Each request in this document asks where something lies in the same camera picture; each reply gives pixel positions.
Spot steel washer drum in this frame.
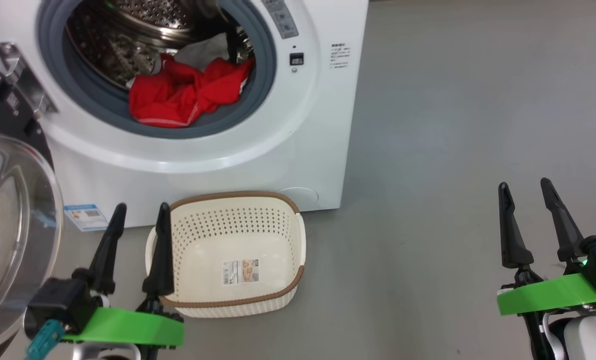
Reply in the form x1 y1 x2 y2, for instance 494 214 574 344
65 0 254 91

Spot white garment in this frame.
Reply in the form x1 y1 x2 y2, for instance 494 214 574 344
174 32 230 71

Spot grey warning sticker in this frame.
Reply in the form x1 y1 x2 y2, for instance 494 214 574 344
262 0 299 40

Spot cream perforated laundry basket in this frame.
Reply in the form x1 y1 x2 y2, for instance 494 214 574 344
144 190 307 319

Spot teal cable connector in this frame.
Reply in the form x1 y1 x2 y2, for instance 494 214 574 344
25 319 65 360

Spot white front-load washing machine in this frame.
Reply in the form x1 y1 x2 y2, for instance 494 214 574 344
0 0 370 231

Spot round white filter cover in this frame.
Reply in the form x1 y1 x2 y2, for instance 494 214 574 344
278 187 320 211

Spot red garment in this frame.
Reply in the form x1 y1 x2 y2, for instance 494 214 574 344
128 53 255 129

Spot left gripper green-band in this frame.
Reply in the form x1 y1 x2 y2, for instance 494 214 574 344
63 202 185 360

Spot printed label sticker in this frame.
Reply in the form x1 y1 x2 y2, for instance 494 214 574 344
222 259 260 286

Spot washing machine glass door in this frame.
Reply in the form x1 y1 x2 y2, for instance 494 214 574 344
0 54 65 360

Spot blue energy label sticker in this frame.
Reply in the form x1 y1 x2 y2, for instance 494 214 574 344
63 203 110 232

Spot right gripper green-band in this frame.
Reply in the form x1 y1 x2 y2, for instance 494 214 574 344
497 177 596 316

